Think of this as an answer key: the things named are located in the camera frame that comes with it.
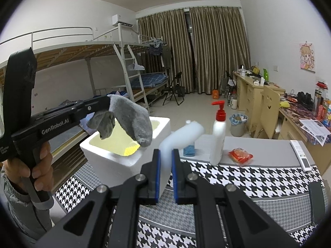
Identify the orange container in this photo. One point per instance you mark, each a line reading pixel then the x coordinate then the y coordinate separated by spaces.
pixel 215 94

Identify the white remote control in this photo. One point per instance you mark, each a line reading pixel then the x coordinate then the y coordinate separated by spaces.
pixel 301 155

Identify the plain wooden desk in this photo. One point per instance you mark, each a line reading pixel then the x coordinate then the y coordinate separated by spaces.
pixel 248 95

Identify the yellow cloth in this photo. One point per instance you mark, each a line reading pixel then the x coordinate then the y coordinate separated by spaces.
pixel 285 104

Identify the brown curtain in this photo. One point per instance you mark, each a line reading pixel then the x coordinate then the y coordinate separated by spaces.
pixel 219 49
pixel 165 31

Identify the wooden desk with patterned cloth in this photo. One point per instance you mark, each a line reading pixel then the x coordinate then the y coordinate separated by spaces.
pixel 289 126

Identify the black folding chair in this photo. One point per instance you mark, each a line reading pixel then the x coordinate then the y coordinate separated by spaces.
pixel 175 82

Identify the hanging dark clothes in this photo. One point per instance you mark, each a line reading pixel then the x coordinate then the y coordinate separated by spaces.
pixel 166 56

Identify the white air conditioner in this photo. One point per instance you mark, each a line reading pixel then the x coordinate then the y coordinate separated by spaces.
pixel 120 19

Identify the green bottle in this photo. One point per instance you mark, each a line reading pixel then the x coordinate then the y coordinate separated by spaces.
pixel 265 75

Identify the houndstooth table mat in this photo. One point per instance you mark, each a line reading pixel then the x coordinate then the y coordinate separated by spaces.
pixel 258 180

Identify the blue spray bottle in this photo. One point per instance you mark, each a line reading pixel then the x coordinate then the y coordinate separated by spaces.
pixel 188 149

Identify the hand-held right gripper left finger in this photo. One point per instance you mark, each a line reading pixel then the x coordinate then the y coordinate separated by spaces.
pixel 156 175

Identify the printed paper sheets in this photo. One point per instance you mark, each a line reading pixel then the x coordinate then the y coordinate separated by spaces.
pixel 315 129

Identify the black headphones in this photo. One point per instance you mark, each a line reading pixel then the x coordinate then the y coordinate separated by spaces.
pixel 305 99

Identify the person's left hand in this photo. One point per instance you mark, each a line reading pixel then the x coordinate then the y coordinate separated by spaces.
pixel 42 170

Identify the white bunk ladder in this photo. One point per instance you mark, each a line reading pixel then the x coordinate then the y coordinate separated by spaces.
pixel 134 77

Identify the red snack packet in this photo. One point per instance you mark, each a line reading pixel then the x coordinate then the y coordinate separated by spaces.
pixel 240 156

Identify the row of toiletry bottles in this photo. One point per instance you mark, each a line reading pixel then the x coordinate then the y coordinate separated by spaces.
pixel 323 108

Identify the white foam box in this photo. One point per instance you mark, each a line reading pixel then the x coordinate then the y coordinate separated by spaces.
pixel 124 168

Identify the person's left forearm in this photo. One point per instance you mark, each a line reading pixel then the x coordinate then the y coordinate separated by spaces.
pixel 20 211

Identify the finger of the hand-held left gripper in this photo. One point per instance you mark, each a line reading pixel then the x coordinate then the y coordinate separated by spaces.
pixel 95 104

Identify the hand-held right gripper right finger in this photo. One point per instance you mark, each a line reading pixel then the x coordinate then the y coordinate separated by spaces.
pixel 175 175

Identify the white plastic jug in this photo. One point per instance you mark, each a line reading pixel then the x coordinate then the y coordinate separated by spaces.
pixel 234 103

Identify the cartoon wall poster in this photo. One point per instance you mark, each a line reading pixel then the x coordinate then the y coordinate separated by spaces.
pixel 307 56

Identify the white lotion pump bottle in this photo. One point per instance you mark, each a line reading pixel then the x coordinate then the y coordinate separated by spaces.
pixel 218 142

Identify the white paper towels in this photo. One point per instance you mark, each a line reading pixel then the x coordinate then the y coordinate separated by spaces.
pixel 181 137

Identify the grey sock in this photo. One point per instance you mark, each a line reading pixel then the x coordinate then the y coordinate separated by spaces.
pixel 134 118

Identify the silver kettle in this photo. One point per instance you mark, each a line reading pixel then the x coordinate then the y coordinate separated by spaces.
pixel 241 70

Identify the wooden smiley chair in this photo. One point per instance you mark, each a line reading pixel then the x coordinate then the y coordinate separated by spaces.
pixel 269 103

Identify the trash bin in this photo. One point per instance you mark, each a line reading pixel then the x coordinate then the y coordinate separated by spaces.
pixel 238 128

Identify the white metal bunk bed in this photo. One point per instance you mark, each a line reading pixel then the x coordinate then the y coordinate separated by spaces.
pixel 64 50
pixel 152 78

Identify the black tripod stand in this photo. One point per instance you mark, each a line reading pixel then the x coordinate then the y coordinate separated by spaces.
pixel 228 78

